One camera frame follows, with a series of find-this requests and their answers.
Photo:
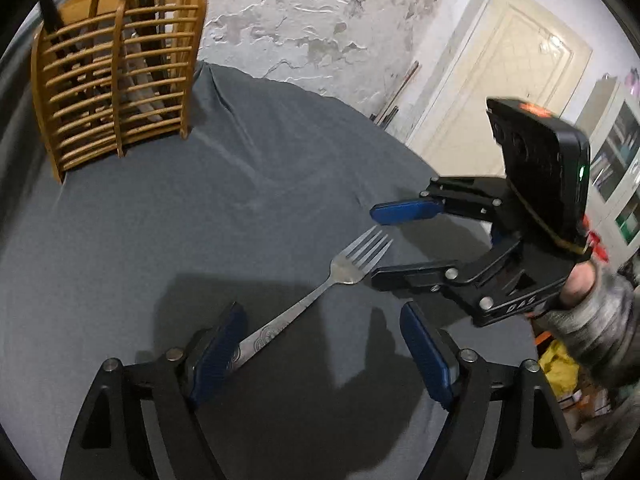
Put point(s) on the wooden slatted utensil holder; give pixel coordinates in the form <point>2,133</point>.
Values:
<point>100,110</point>

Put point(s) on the person's grey clothing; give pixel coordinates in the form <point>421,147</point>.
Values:
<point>610,440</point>

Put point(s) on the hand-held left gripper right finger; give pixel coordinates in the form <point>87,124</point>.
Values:
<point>425,355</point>

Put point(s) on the grey tablecloth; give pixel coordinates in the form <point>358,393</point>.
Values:
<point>250,160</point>

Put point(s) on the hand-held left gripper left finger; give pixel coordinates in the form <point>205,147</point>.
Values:
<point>220,355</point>

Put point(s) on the pink object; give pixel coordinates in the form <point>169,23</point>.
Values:
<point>633,81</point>

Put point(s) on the person's right hand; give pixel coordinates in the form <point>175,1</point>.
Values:
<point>577,285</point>

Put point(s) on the cream panel door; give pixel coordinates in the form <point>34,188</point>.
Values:
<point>515,60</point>

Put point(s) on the engraved metal fork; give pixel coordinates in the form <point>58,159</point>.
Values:
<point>350,265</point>

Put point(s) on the yellow plastic bag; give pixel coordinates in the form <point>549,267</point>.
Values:
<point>557,365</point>

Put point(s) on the white glass-door cabinet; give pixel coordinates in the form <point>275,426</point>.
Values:
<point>620,160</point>

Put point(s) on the person's right forearm grey sleeve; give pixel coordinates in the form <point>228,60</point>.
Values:
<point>600,330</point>

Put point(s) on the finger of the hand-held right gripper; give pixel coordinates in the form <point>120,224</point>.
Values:
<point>420,277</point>
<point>405,212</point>

